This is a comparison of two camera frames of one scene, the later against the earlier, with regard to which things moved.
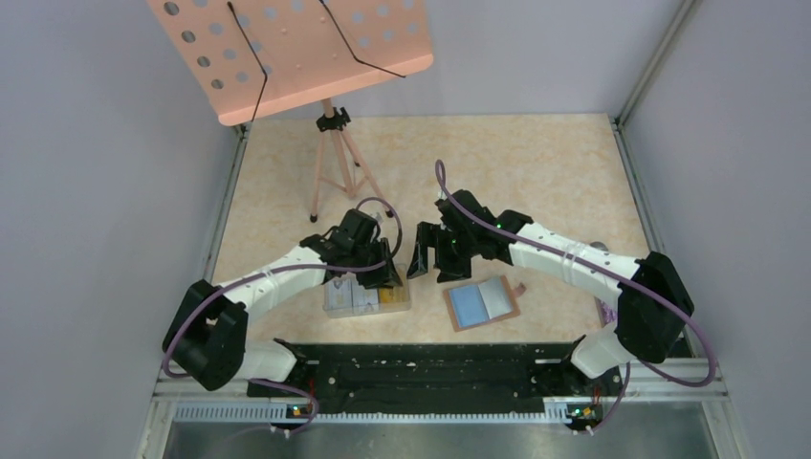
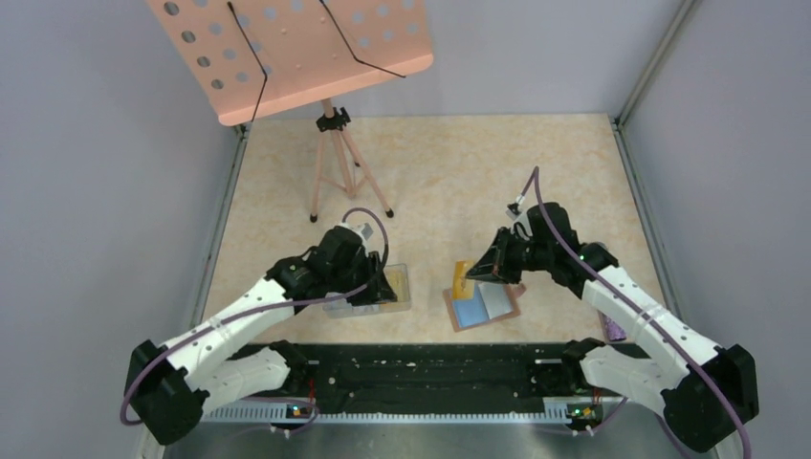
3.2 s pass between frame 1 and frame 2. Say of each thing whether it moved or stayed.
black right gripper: moved
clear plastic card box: stayed
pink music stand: stayed
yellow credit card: moved
